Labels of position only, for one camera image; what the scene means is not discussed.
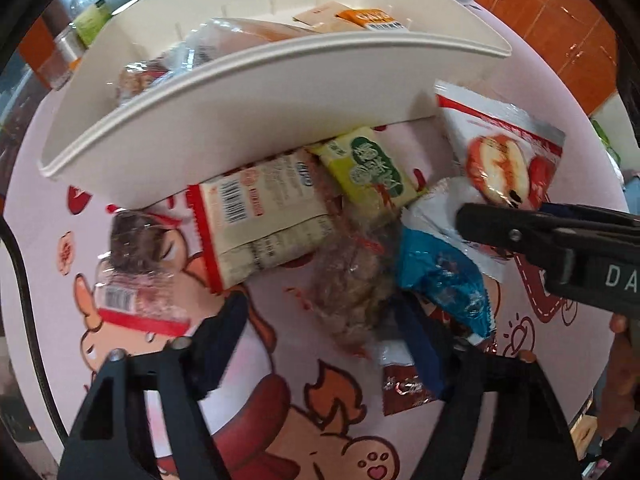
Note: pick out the white plastic bin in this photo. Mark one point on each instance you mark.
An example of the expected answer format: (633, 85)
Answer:
(250, 125)

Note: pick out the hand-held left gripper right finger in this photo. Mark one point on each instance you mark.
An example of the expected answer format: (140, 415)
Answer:
(425, 355)

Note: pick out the glass bottle with green label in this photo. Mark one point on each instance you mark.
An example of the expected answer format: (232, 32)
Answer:
(92, 20)

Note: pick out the silver tin can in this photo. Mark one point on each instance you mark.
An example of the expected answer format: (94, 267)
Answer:
(65, 55)

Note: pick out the blue and white wrapper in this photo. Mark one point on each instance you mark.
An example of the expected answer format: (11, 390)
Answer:
(440, 280)

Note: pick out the wooden cabinet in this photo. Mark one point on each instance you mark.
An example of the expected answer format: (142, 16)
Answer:
(550, 25)

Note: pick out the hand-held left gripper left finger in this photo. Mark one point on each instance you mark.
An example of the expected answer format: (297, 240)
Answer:
(222, 345)

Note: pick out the clear bread packet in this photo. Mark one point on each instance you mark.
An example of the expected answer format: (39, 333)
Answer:
(240, 32)

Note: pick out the clear packet with dark snack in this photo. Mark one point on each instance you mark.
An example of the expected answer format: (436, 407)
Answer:
(135, 255)

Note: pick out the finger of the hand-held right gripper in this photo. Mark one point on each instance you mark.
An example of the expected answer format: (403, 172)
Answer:
(590, 216)
(500, 225)

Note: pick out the white red-edged snack packet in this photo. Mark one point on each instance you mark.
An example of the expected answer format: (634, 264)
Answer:
(260, 220)

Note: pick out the person's right hand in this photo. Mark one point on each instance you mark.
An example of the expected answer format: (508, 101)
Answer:
(622, 380)

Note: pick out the clear nut cluster packet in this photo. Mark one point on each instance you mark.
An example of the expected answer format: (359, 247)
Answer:
(350, 285)

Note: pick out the green snack packet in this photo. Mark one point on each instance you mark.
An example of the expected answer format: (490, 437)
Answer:
(370, 170)

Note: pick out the brown red snack wrapper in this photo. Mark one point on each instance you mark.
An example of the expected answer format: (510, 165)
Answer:
(400, 387)

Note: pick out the tan snack packet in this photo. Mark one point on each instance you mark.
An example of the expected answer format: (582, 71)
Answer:
(317, 14)

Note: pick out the orange oat bar packet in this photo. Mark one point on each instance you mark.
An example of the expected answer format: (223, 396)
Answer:
(370, 17)

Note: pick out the apple print snack packet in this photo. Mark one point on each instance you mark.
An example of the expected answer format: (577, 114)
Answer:
(495, 155)

